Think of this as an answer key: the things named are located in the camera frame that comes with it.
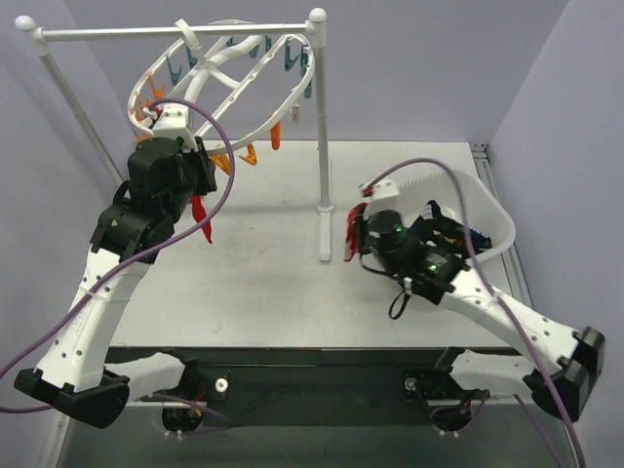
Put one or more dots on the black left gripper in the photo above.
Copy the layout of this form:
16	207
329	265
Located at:
203	166

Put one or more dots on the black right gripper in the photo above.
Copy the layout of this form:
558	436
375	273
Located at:
364	236

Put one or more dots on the red santa sock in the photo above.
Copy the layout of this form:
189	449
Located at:
353	228
199	214

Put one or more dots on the black blue patterned sock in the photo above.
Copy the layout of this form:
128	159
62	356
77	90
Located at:
431	223

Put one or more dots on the orange clothespin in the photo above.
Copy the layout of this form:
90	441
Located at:
275	136
250	157

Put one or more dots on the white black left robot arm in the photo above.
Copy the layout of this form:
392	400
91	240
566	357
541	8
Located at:
73	376

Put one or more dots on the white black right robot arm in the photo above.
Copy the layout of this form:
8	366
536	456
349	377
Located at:
558	366

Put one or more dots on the white round sock hanger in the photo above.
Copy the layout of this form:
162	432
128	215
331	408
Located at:
231	53

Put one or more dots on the white plastic basket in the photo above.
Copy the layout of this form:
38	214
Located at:
434	195

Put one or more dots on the white clothespin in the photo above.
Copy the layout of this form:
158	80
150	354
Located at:
295	113

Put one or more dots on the white drying rack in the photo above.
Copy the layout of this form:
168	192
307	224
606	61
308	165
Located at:
42	38

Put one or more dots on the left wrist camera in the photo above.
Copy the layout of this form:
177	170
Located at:
172	122

